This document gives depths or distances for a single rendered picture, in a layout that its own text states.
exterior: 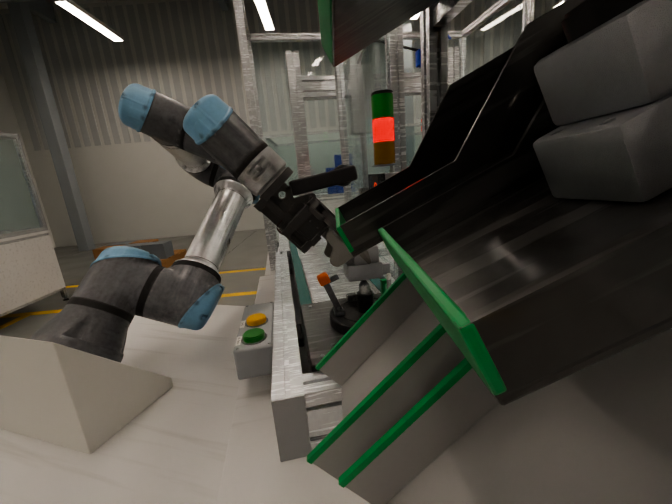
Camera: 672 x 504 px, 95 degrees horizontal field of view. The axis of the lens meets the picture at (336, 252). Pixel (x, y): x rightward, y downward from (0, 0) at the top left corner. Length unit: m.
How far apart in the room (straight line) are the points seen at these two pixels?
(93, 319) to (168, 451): 0.28
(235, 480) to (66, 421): 0.29
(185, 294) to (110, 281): 0.14
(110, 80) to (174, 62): 1.63
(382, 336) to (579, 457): 0.22
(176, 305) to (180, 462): 0.30
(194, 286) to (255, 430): 0.33
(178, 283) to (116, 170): 9.37
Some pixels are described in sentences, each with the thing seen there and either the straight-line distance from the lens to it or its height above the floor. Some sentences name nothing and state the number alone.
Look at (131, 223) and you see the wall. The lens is 10.06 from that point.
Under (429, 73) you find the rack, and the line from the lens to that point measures 0.38.
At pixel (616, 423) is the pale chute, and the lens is 0.23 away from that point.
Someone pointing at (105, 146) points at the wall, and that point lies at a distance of 10.20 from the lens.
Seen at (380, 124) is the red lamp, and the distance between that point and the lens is 0.75.
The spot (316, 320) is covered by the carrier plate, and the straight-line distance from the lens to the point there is 0.63.
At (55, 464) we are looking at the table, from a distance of 0.70.
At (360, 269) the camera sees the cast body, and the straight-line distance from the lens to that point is 0.55.
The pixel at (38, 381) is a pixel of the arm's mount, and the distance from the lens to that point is 0.68.
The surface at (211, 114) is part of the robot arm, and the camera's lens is 0.52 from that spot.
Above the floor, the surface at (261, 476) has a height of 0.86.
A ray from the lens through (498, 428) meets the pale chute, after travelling 0.26.
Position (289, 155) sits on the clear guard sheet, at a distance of 1.87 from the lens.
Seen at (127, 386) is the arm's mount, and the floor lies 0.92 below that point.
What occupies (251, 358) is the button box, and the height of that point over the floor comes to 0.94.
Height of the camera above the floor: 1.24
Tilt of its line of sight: 14 degrees down
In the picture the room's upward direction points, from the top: 5 degrees counter-clockwise
